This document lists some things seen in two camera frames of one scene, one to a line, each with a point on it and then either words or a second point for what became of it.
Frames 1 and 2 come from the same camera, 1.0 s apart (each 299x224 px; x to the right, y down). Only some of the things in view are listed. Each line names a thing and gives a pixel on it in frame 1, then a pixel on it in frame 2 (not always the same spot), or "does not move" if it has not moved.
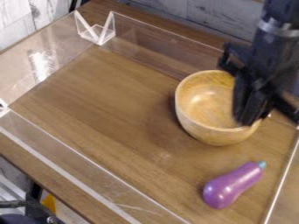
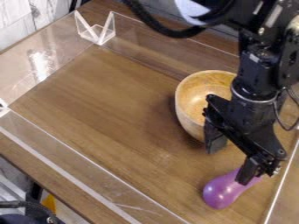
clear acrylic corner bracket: x=96 y=33 does not move
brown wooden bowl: x=205 y=108 does not move
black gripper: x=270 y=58 to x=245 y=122
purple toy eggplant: x=223 y=190 does not move
